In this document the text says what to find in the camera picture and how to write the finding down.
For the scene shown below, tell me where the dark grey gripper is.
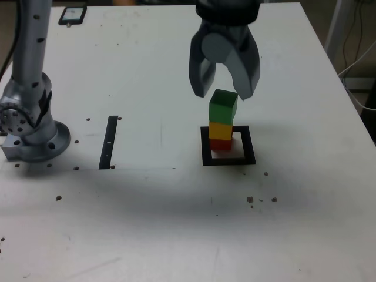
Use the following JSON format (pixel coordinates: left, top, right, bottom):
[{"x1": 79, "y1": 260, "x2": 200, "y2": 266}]
[{"x1": 187, "y1": 18, "x2": 262, "y2": 103}]

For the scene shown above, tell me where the green cube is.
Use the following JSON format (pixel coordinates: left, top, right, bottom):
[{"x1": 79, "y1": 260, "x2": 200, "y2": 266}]
[{"x1": 208, "y1": 89, "x2": 239, "y2": 125}]

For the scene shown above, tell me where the yellow cube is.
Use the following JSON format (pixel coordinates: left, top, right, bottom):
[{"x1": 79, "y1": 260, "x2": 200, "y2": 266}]
[{"x1": 208, "y1": 122, "x2": 233, "y2": 141}]

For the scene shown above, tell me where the red cube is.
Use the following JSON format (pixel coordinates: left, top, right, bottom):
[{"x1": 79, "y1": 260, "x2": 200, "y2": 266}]
[{"x1": 209, "y1": 138, "x2": 233, "y2": 152}]

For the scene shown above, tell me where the black tape square outline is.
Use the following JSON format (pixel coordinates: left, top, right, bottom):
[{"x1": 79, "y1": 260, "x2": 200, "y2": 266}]
[{"x1": 200, "y1": 125, "x2": 257, "y2": 167}]

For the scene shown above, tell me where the black tape strip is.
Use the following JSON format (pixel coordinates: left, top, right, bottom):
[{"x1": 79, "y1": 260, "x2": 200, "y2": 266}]
[{"x1": 98, "y1": 115, "x2": 119, "y2": 170}]

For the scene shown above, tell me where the black smartphone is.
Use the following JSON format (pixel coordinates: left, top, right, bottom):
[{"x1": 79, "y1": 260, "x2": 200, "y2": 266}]
[{"x1": 58, "y1": 6, "x2": 88, "y2": 26}]

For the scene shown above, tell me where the white metal frame leg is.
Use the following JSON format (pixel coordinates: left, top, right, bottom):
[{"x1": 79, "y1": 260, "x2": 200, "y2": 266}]
[{"x1": 324, "y1": 0, "x2": 353, "y2": 68}]

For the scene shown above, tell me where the white cable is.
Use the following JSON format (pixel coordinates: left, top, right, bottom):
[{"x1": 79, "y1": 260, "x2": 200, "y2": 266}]
[{"x1": 337, "y1": 39, "x2": 376, "y2": 78}]

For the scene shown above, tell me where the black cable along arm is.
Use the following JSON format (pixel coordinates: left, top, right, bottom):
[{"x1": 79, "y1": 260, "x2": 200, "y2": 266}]
[{"x1": 0, "y1": 0, "x2": 22, "y2": 79}]

